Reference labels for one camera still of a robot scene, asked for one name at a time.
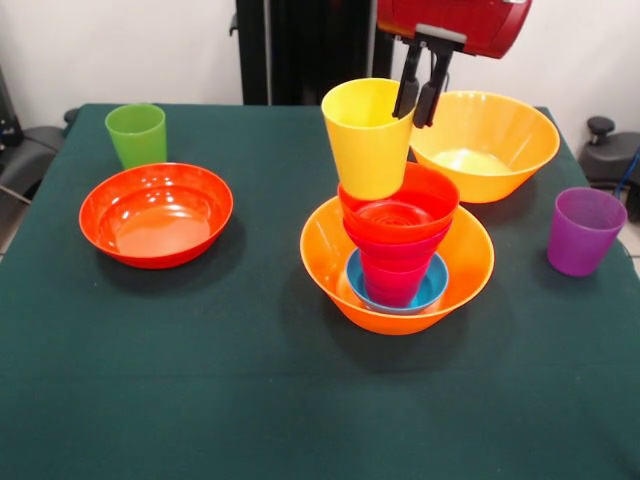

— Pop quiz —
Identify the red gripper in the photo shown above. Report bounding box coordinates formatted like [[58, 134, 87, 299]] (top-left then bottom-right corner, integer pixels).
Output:
[[376, 0, 533, 127]]

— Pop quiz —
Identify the yellow plastic cup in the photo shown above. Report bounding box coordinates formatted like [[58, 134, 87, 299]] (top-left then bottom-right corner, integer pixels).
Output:
[[320, 77, 417, 200]]

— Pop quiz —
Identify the small red bowl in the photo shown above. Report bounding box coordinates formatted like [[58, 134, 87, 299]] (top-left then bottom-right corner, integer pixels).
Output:
[[337, 162, 461, 245]]

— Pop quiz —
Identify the pink plastic bowl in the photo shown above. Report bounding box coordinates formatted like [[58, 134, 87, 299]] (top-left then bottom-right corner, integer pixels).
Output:
[[342, 217, 454, 271]]

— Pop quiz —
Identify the large orange bowl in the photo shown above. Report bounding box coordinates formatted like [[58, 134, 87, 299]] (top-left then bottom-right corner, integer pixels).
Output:
[[299, 195, 496, 336], [408, 90, 560, 205]]

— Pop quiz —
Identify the blue plastic bowl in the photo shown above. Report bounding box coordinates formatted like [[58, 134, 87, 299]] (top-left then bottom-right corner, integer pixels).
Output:
[[345, 248, 450, 315]]

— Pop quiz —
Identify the pink plastic cup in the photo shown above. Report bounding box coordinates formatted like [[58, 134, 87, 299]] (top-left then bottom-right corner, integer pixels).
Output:
[[360, 252, 431, 307]]

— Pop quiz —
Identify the green plastic cup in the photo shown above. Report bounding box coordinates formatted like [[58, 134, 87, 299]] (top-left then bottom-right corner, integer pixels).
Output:
[[104, 102, 167, 170]]

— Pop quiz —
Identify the purple plastic cup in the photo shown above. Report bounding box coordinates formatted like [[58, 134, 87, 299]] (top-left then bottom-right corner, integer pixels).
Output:
[[546, 186, 629, 278]]

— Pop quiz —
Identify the wide red bowl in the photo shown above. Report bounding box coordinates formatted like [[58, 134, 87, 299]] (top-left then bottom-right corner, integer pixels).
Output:
[[78, 162, 235, 270]]

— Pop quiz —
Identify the dark green tablecloth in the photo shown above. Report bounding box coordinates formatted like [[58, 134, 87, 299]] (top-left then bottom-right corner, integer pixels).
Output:
[[0, 102, 640, 480]]

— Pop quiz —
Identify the black chair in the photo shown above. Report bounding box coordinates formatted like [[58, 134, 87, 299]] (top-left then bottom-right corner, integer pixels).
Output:
[[0, 64, 80, 201]]

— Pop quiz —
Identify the black hanging cable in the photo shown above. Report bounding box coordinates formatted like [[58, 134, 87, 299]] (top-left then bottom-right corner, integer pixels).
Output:
[[393, 52, 454, 105]]

